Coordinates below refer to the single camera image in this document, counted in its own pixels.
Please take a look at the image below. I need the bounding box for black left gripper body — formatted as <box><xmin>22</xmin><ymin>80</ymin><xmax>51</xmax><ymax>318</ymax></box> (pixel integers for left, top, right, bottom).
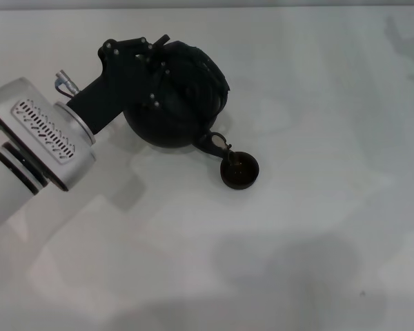
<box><xmin>66</xmin><ymin>37</ymin><xmax>159</xmax><ymax>136</ymax></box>

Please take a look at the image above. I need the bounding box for black round teapot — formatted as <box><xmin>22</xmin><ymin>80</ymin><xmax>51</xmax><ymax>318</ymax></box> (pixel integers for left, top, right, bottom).
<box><xmin>123</xmin><ymin>40</ymin><xmax>235</xmax><ymax>163</ymax></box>

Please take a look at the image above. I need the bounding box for small dark teacup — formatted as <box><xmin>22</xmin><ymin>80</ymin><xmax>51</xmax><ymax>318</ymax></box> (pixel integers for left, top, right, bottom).
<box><xmin>219</xmin><ymin>151</ymin><xmax>261</xmax><ymax>191</ymax></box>

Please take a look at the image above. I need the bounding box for silver left cable connector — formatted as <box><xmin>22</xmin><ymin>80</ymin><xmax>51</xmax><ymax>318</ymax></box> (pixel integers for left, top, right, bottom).
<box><xmin>55</xmin><ymin>70</ymin><xmax>81</xmax><ymax>96</ymax></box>

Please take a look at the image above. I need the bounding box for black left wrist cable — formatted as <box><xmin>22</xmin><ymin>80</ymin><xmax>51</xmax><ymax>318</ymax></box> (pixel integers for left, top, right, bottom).
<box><xmin>54</xmin><ymin>81</ymin><xmax>77</xmax><ymax>100</ymax></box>

